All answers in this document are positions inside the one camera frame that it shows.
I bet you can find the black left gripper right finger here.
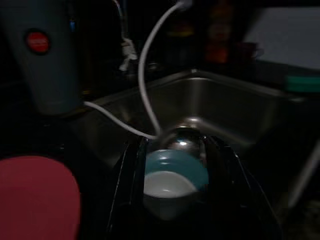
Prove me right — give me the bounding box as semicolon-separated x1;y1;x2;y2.
189;134;278;240

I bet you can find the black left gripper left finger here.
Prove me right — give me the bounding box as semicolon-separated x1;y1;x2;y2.
104;136;161;240

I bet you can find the white bowl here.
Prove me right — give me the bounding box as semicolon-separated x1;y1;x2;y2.
142;170;199;222

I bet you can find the pink plate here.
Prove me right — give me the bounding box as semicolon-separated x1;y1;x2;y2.
0;155;83;240

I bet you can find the light blue plate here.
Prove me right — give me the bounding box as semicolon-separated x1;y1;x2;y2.
143;149;210;198

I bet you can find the stainless steel bowl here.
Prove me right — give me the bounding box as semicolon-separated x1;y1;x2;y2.
159;124;208;166

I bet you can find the stainless steel sink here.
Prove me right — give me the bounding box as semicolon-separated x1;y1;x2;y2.
69;69;320;181

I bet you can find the green sponge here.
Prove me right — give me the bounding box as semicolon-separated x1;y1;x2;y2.
284;74;320;93

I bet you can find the grey tumbler red badge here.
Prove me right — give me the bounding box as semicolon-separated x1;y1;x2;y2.
0;3;85;118

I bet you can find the purple cup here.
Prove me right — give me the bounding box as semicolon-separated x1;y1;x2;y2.
234;41;265;61

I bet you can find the orange juice carton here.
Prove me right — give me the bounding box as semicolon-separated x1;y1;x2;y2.
204;0;235;64

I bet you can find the white cutting board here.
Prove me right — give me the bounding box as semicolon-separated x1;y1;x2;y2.
242;6;320;73

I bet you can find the white flexible hose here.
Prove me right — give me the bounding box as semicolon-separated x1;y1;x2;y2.
83;0;195;141

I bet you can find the white hose fitting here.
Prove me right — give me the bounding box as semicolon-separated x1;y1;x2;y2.
117;37;139;72

